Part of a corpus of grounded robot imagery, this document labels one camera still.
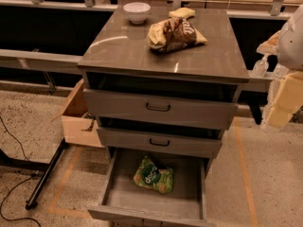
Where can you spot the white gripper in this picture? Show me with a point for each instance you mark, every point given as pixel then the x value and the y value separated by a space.
pixel 292 46

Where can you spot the green rice chip bag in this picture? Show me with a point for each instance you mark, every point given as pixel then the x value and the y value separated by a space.
pixel 149 176

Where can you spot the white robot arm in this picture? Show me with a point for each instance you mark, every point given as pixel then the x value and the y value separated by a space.
pixel 287 45

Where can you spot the grey drawer cabinet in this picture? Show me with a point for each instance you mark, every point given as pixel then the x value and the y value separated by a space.
pixel 119 60

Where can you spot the grey middle drawer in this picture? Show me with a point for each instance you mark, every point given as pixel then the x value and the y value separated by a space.
pixel 157 142

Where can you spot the brown chip bag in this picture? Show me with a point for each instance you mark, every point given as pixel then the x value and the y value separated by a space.
pixel 173 34

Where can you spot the grey open bottom drawer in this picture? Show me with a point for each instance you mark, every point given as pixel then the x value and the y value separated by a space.
pixel 122 201

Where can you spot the grey top drawer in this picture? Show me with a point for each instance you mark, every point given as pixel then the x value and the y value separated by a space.
pixel 160 109

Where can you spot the clear bottle left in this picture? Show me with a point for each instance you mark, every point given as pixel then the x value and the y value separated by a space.
pixel 260 67

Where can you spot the yellow sponge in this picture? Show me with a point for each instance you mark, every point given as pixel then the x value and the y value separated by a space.
pixel 182 13

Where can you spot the white bowl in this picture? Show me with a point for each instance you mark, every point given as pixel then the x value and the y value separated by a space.
pixel 137 12

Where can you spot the cardboard box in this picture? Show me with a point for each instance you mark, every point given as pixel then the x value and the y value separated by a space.
pixel 78 126

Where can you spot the black metal floor bar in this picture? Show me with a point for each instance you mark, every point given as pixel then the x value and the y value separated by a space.
pixel 32 201

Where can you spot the grey metal shelf rail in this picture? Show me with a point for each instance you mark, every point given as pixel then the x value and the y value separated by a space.
pixel 40 61

